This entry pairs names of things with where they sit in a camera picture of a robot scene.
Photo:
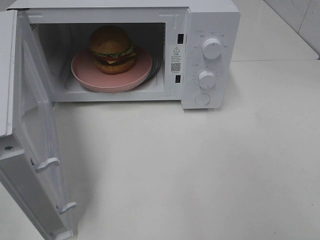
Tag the burger with lettuce and tomato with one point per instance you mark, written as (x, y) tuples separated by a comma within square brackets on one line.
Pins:
[(112, 49)]

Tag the upper white power knob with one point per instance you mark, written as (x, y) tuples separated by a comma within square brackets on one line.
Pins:
[(211, 47)]

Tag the white microwave door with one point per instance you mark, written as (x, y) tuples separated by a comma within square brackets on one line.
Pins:
[(30, 163)]

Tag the round white door button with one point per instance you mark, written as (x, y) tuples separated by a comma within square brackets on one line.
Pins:
[(203, 99)]

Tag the white microwave oven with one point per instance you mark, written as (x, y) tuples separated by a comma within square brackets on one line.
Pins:
[(65, 28)]

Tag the lower white timer knob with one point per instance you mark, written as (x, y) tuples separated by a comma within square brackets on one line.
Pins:
[(207, 79)]

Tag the white warning label sticker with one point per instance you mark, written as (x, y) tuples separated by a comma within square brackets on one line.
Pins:
[(176, 55)]

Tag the pink round plate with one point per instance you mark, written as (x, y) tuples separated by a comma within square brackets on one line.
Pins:
[(90, 77)]

